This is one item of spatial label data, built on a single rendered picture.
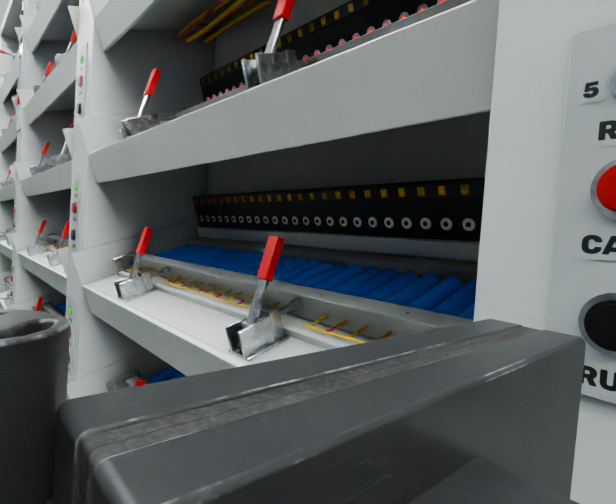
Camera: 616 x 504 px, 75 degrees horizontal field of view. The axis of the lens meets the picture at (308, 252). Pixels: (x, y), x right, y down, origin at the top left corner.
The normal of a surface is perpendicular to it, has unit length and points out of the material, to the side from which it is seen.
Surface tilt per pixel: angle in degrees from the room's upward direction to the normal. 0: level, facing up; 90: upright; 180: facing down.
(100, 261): 90
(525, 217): 90
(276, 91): 109
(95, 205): 90
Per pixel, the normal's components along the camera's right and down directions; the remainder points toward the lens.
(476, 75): -0.72, 0.30
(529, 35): -0.74, -0.03
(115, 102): 0.67, 0.07
